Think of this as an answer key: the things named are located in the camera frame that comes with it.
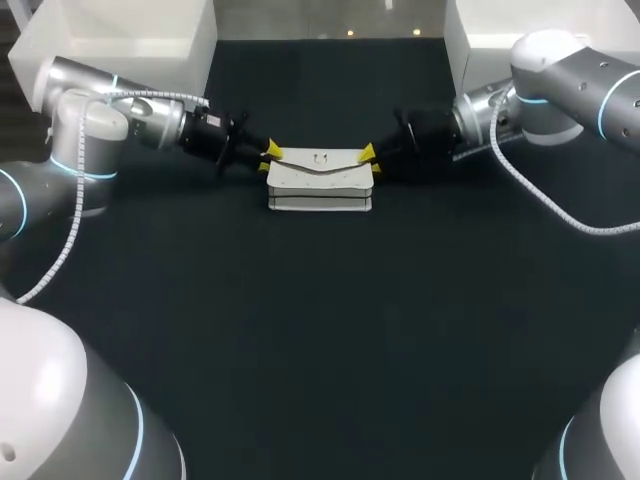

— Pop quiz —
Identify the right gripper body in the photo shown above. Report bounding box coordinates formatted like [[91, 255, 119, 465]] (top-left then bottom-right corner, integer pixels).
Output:
[[392, 108, 464, 159]]

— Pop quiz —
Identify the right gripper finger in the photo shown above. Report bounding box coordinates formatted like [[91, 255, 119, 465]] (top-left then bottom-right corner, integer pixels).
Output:
[[370, 152, 416, 178], [356, 134, 401, 162]]

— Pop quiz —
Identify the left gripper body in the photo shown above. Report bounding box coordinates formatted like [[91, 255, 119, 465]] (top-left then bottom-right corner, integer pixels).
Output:
[[179, 105, 257, 179]]

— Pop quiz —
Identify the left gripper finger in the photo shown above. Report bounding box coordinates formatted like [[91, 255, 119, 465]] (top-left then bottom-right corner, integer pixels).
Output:
[[232, 153, 272, 174], [244, 133, 282, 158]]

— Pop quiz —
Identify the white flap bag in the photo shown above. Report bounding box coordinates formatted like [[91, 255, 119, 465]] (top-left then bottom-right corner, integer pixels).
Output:
[[264, 146, 376, 213]]

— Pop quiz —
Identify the large white block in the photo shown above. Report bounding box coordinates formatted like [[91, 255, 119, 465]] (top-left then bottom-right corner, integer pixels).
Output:
[[443, 0, 640, 97], [7, 0, 219, 114]]

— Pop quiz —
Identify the white cable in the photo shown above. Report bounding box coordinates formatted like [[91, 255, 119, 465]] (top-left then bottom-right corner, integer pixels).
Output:
[[487, 82, 640, 239], [14, 88, 214, 306]]

